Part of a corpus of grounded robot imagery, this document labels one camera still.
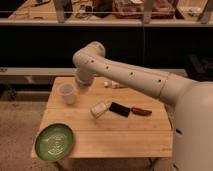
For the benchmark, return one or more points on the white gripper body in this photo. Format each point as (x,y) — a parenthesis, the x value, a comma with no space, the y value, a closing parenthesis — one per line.
(83,83)

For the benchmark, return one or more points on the red pepper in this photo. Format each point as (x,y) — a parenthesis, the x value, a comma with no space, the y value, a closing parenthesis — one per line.
(141,112)

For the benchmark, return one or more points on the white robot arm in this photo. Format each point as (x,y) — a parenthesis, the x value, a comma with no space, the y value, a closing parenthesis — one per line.
(191,100)

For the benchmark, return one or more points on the green ceramic bowl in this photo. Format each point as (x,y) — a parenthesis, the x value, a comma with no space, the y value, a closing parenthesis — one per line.
(54,142)

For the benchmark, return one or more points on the translucent plastic cup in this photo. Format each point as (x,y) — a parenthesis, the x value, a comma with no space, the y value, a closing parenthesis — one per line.
(67,92)

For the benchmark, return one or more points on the white plastic bottle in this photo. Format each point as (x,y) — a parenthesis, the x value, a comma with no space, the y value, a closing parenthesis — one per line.
(113,85)

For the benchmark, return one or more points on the wooden table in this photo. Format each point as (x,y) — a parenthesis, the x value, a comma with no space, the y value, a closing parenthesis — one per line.
(111,135)

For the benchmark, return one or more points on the black rectangular pouch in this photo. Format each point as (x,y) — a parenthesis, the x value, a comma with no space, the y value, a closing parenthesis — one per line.
(119,109)

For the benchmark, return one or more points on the red tray on shelf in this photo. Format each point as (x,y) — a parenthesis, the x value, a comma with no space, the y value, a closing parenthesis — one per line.
(135,9)

